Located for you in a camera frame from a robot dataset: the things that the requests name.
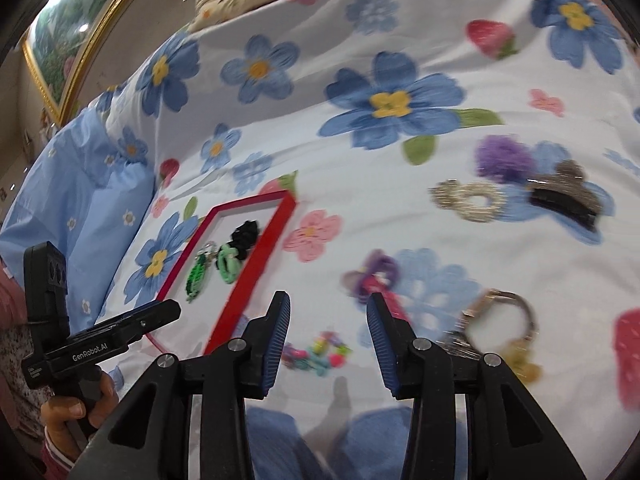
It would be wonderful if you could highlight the person's left hand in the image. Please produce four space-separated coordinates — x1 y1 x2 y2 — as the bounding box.
41 372 121 461

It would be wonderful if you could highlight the wristwatch with brown strap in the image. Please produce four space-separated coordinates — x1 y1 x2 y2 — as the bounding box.
459 287 542 357

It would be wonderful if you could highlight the red shallow tray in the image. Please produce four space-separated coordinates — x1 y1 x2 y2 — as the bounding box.
145 191 298 357

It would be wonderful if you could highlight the green braided keychain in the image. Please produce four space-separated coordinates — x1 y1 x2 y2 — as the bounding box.
185 241 219 304

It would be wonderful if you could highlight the person's floral clothing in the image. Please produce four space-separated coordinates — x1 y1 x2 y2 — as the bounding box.
0 260 51 461

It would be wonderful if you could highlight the green hair claw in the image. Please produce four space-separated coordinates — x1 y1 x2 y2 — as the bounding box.
215 242 242 285

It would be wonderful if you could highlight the black glitter hair claw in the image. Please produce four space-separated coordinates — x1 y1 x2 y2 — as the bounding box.
524 160 602 234

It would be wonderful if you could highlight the yellow flower hair clip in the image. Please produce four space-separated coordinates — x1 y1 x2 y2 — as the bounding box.
500 337 544 387

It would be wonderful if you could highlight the gold framed painting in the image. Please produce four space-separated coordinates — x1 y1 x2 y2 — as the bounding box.
21 0 172 127

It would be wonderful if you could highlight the pink hair clip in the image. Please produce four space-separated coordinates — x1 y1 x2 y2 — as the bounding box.
362 272 412 327

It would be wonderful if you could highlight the floral printed blanket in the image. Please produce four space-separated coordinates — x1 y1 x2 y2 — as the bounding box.
75 0 640 480

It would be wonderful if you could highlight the silver chain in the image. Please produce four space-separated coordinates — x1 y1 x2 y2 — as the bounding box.
435 327 484 362

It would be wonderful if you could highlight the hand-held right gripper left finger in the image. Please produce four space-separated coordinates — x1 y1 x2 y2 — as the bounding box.
80 290 292 480

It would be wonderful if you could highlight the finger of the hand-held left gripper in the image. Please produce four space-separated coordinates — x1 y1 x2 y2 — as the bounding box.
95 299 182 342

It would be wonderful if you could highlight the colourful beaded bracelet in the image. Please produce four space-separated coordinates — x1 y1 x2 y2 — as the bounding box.
280 331 352 379

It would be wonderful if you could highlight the purple pom hair tie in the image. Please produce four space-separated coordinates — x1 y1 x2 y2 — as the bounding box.
472 135 537 184

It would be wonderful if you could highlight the pearl hair clip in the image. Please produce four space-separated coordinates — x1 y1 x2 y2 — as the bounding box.
430 179 507 224

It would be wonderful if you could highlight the black scrunchie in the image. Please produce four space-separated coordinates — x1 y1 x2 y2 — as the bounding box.
230 219 261 261

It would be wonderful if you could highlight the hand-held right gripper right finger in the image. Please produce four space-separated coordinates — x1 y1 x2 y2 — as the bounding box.
366 291 588 480

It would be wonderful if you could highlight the light blue pillow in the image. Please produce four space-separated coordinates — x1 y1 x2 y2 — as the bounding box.
0 105 157 333

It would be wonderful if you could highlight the person's left forearm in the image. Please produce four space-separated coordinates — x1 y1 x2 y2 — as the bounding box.
41 427 83 480

